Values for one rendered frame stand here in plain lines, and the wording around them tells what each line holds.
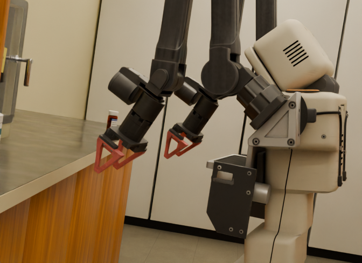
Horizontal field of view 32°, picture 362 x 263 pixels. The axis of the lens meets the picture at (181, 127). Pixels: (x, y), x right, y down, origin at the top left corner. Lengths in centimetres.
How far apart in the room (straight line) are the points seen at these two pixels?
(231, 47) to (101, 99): 367
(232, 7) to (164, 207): 372
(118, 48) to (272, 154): 355
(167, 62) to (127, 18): 359
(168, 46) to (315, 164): 42
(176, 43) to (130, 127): 21
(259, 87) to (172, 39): 22
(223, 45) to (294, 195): 39
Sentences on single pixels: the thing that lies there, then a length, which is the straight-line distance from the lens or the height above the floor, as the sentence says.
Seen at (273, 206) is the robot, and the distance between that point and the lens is 147.
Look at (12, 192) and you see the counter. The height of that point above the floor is 93.
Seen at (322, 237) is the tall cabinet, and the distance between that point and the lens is 499.
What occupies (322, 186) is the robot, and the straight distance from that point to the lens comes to 143.
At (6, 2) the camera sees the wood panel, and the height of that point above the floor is 135.
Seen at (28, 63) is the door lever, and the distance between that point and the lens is 207.
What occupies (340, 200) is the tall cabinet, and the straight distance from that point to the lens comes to 495.
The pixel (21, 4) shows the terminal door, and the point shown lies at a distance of 208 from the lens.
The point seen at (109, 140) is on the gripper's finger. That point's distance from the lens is 135.
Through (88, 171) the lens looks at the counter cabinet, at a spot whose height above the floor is 86.
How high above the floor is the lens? 122
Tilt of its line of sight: 5 degrees down
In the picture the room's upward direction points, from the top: 9 degrees clockwise
